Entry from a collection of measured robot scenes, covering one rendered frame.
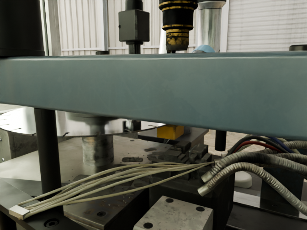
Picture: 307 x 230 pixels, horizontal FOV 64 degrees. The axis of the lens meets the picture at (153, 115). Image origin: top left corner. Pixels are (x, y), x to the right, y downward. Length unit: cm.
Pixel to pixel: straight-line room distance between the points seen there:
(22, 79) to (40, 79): 2
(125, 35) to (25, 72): 27
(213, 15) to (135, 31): 59
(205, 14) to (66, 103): 85
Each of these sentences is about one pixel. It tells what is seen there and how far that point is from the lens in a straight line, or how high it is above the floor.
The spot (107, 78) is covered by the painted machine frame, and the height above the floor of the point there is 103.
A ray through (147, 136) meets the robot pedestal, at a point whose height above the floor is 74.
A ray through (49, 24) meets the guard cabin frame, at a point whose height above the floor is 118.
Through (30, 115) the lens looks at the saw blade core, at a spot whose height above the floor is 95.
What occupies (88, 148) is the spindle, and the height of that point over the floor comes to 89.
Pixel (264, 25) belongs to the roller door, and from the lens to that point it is 632.
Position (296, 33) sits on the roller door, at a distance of 628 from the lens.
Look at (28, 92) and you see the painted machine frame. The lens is 21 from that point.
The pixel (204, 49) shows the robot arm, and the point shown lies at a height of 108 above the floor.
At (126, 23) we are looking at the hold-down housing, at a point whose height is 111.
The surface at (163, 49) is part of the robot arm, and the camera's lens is 92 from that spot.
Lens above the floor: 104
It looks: 12 degrees down
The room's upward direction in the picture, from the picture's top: straight up
